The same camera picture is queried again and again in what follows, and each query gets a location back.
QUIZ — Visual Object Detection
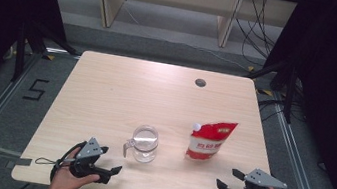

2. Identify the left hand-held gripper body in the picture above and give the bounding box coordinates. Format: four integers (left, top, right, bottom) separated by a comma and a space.
67, 134, 117, 187

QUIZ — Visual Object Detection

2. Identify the clear glass measuring cup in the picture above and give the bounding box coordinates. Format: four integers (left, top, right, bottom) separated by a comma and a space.
120, 121, 162, 166

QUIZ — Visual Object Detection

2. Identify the red and white spout pouch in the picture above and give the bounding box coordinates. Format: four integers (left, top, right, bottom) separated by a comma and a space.
183, 115, 240, 167

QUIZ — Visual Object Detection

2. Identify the person's left hand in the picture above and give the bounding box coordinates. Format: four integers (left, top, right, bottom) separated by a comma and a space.
48, 143, 105, 189

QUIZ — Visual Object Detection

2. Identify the grey tape strip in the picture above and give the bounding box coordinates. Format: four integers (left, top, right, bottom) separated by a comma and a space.
5, 154, 33, 173

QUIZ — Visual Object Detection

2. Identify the black metal stand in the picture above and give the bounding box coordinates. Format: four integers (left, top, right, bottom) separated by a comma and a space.
10, 17, 84, 92
239, 55, 301, 125

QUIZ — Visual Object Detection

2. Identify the grey table grommet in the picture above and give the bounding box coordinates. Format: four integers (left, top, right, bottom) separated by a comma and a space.
194, 77, 208, 89

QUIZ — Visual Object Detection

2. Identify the beige wooden shelf unit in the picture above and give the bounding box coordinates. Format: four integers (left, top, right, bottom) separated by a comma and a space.
38, 0, 298, 59

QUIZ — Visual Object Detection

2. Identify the black left gripper strap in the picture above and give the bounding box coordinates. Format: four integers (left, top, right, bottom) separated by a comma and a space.
48, 135, 89, 187

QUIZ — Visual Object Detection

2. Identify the thin grey cord loop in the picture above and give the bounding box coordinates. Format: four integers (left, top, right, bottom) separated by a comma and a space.
34, 155, 64, 170

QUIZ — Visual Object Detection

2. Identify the bundle of black cables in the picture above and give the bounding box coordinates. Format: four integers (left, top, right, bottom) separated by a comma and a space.
229, 0, 284, 70

